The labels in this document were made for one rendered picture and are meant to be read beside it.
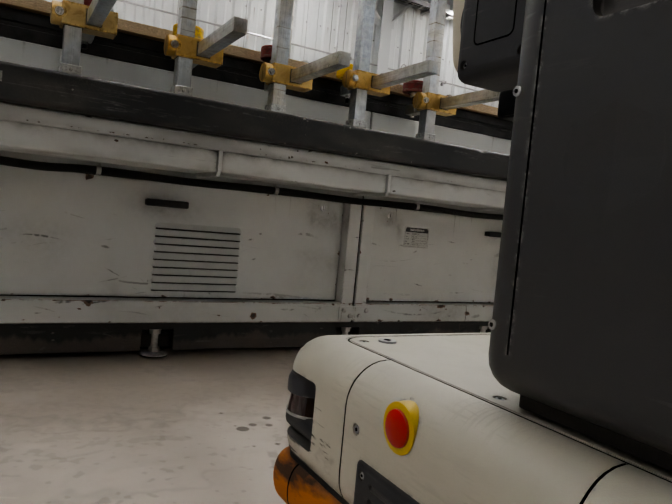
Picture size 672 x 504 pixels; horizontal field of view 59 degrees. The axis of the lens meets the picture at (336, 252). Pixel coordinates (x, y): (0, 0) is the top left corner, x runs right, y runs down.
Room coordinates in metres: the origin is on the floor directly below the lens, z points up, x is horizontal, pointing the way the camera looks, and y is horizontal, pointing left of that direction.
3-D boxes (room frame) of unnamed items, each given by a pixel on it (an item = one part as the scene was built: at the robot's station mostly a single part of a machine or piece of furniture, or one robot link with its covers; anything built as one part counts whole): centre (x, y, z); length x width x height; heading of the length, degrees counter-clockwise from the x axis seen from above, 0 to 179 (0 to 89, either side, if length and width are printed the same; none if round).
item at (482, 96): (1.81, -0.31, 0.82); 0.43 x 0.03 x 0.04; 30
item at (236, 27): (1.44, 0.35, 0.81); 0.43 x 0.03 x 0.04; 30
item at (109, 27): (1.36, 0.61, 0.83); 0.14 x 0.06 x 0.05; 120
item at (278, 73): (1.61, 0.17, 0.80); 0.14 x 0.06 x 0.05; 120
